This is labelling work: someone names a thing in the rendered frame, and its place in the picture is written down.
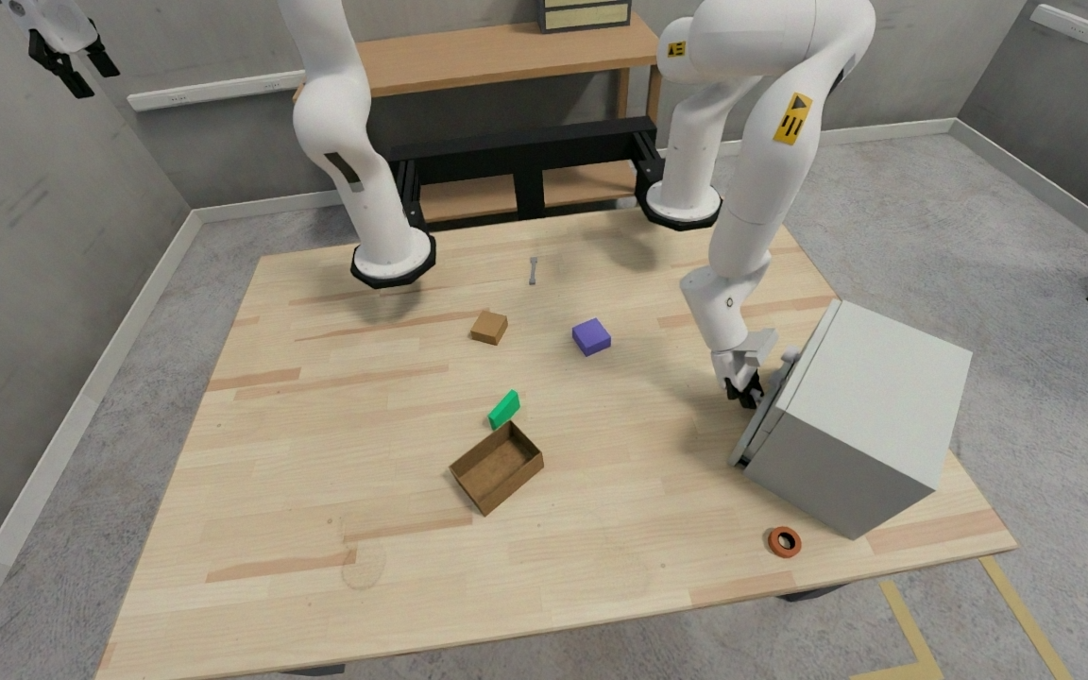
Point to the green rectangular block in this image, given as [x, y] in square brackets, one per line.
[504, 410]

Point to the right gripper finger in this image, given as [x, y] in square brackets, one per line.
[72, 79]
[101, 60]

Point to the purple block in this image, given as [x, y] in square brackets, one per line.
[591, 336]

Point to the orange-brown ring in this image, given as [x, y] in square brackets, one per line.
[791, 536]

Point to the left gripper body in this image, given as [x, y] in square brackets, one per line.
[731, 364]

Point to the brown cube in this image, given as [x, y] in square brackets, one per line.
[489, 328]

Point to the brown open-top box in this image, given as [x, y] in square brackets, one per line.
[505, 452]

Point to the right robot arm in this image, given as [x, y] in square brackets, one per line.
[330, 123]

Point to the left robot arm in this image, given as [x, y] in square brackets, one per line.
[734, 43]

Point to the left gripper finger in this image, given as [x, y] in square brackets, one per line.
[747, 401]
[754, 383]

